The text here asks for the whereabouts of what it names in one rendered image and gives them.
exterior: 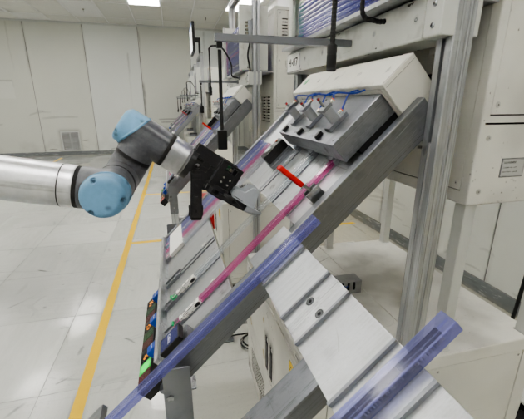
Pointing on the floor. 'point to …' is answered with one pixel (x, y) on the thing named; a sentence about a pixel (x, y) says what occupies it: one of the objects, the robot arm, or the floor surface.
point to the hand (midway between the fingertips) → (254, 212)
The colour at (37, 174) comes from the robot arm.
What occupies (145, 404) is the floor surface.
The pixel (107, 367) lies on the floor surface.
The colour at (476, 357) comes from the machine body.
